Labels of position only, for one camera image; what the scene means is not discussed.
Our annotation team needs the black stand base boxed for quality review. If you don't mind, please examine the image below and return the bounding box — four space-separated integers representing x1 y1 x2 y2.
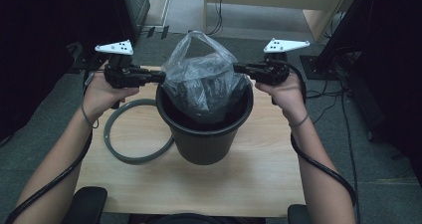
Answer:
71 41 110 72

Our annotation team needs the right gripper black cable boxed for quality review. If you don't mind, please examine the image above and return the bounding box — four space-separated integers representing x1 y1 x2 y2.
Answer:
285 61 357 207

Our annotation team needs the thin grey wrist band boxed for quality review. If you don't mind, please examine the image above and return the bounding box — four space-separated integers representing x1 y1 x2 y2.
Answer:
289 113 310 128
81 105 100 129

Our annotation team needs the person's right hand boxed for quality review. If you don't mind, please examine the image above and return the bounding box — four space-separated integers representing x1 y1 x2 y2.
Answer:
255 72 308 125

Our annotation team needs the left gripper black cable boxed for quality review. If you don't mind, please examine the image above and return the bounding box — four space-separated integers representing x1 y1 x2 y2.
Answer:
4 69 98 224

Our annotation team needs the black metal stand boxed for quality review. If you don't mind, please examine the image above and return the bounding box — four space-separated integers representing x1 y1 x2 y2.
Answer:
300 0 376 82

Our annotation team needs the person's left hand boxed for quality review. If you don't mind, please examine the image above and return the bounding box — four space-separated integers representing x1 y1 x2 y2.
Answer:
83 72 140 122

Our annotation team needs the dark grey trash bin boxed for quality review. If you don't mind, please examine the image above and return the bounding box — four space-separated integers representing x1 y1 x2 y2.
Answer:
155 81 255 166

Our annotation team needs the grey bin rim ring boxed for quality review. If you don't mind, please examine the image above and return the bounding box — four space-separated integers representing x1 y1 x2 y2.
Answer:
103 98 176 165

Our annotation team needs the clear plastic bag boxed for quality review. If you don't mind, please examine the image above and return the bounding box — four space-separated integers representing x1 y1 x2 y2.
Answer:
161 30 252 124

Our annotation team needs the dark curtain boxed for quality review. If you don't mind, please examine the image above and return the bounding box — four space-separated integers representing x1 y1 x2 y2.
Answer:
347 0 422 185
0 0 78 142

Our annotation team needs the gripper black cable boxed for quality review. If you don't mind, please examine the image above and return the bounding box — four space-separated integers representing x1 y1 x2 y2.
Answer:
4 69 98 224
285 61 357 207

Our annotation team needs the hanging black cable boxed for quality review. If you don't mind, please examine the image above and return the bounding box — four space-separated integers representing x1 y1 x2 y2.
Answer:
205 0 224 37

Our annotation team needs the long black floor cable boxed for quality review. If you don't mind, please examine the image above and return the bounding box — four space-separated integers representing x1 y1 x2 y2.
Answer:
340 91 362 224

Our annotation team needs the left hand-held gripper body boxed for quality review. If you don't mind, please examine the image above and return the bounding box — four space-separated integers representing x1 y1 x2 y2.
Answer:
95 39 148 90

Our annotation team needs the black chair armrest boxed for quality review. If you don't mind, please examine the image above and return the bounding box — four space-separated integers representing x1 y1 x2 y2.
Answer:
288 203 312 224
71 185 108 224

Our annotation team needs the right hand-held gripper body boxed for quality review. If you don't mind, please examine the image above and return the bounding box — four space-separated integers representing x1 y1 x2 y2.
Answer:
258 38 312 87

